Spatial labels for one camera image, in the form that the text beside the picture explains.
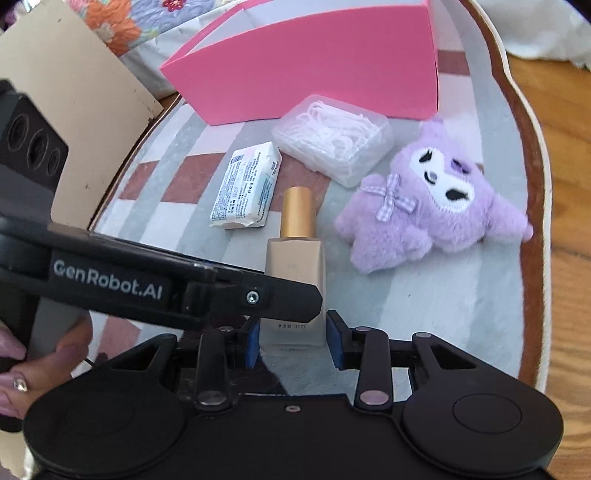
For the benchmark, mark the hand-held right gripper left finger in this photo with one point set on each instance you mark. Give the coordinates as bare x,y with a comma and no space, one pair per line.
251,346

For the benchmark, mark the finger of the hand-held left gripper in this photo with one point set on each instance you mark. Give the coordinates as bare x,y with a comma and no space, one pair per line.
277,300

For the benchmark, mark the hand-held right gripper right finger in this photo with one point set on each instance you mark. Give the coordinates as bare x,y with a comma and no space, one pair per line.
334,344

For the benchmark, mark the foundation bottle gold cap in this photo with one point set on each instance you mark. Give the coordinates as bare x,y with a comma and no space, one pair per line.
295,249

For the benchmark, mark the white soap packet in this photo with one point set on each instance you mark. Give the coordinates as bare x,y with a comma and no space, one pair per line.
247,184

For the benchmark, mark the purple plush toy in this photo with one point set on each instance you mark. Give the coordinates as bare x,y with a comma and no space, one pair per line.
415,217

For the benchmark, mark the clear floss pick box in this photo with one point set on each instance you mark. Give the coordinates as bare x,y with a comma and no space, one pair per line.
332,138

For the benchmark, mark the pink cardboard box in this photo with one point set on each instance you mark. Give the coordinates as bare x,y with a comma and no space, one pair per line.
300,69

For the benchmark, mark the person's left hand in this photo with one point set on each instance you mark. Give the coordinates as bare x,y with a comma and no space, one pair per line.
41,374

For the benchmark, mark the floral quilt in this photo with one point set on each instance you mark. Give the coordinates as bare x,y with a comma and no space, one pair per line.
120,23

